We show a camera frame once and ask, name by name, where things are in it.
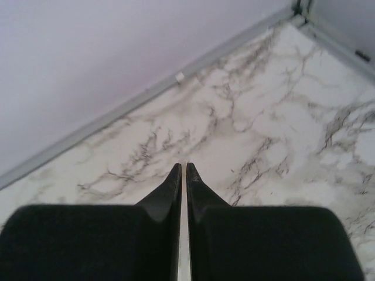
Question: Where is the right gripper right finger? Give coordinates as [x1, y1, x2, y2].
[186, 163, 364, 280]

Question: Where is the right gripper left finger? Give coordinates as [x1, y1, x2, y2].
[1, 164, 182, 280]

